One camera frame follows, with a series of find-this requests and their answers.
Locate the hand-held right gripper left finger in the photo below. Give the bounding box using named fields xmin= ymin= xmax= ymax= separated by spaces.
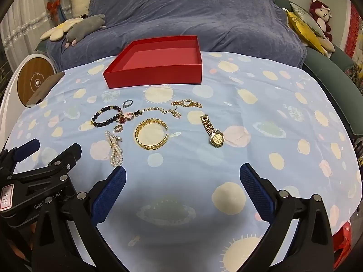
xmin=31 ymin=166 xmax=127 ymax=272

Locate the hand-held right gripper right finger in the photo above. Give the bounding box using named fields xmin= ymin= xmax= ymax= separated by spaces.
xmin=239 ymin=163 xmax=335 ymax=272

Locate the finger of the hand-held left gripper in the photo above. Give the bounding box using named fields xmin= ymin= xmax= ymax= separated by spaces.
xmin=0 ymin=138 xmax=41 ymax=174
xmin=11 ymin=143 xmax=83 ymax=197

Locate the white pearl bracelet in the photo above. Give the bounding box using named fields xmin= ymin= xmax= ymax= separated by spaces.
xmin=105 ymin=130 xmax=124 ymax=167

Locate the black bead bracelet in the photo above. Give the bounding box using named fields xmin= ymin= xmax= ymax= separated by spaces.
xmin=91 ymin=106 xmax=123 ymax=127

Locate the gold clover necklace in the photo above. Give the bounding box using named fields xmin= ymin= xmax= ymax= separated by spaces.
xmin=118 ymin=106 xmax=182 ymax=124

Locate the gold wrist watch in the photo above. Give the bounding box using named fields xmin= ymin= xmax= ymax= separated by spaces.
xmin=200 ymin=115 xmax=225 ymax=148

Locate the gold braided bangle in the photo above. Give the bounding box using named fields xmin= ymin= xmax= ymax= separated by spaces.
xmin=134 ymin=118 xmax=170 ymax=150

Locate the gold chain bracelet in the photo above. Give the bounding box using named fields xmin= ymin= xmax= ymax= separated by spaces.
xmin=171 ymin=100 xmax=203 ymax=109

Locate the red cardboard box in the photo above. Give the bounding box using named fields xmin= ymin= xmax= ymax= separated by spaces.
xmin=103 ymin=35 xmax=203 ymax=89

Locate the brown flat case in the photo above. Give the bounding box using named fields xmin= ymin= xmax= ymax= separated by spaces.
xmin=26 ymin=72 xmax=66 ymax=107

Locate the white round device wooden face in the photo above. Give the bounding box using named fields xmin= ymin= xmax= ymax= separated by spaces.
xmin=0 ymin=53 xmax=56 ymax=119

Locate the red plastic object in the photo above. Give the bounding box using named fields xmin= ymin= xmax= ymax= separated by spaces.
xmin=333 ymin=222 xmax=353 ymax=271

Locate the white sheer curtain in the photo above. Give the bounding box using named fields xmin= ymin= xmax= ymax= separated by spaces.
xmin=0 ymin=0 xmax=50 ymax=71

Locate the cream flower shaped pillow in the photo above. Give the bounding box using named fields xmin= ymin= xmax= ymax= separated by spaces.
xmin=40 ymin=17 xmax=84 ymax=41

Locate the grey plush toy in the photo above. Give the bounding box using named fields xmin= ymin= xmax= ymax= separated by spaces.
xmin=65 ymin=14 xmax=107 ymax=48

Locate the dark green sofa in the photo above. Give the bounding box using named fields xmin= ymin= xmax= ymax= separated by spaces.
xmin=273 ymin=0 xmax=363 ymax=135

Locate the beige pillow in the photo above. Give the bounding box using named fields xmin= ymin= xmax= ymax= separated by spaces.
xmin=320 ymin=38 xmax=336 ymax=53

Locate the yellow satin pillow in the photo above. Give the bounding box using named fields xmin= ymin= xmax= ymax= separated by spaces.
xmin=286 ymin=10 xmax=326 ymax=56

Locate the silver grey pillow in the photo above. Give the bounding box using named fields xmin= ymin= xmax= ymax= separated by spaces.
xmin=290 ymin=2 xmax=326 ymax=39

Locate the red monkey plush toy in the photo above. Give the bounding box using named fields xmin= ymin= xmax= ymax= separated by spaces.
xmin=309 ymin=0 xmax=333 ymax=41

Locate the blue-grey sofa blanket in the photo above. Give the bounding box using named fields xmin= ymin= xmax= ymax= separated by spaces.
xmin=46 ymin=0 xmax=308 ymax=73

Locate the red wall hanging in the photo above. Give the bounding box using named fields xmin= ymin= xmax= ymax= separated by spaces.
xmin=344 ymin=3 xmax=363 ymax=63

